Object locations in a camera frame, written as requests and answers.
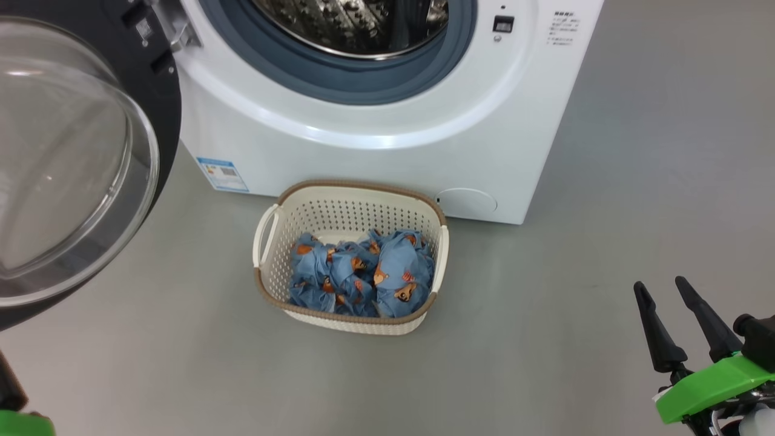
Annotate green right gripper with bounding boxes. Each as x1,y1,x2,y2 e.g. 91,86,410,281
633,276,775,436

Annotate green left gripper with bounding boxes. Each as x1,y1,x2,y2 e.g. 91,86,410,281
0,350,56,436

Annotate blue printed garment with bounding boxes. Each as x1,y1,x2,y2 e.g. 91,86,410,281
372,228,436,319
288,233,380,317

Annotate round black glass washer door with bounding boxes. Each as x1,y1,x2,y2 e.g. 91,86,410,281
0,0,183,331

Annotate white front-load washing machine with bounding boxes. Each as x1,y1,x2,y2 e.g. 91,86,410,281
151,0,606,226

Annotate grey rubber door gasket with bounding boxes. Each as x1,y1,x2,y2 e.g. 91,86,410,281
199,0,479,107

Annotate steel washer drum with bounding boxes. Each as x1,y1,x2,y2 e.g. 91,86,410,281
251,0,450,61

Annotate round white filter cover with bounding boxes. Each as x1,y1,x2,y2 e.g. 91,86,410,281
437,188,499,218

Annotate blue energy label sticker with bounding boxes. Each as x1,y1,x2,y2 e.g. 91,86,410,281
196,157,250,194

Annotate cream perforated laundry basket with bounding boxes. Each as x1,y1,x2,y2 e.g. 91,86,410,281
252,179,450,335

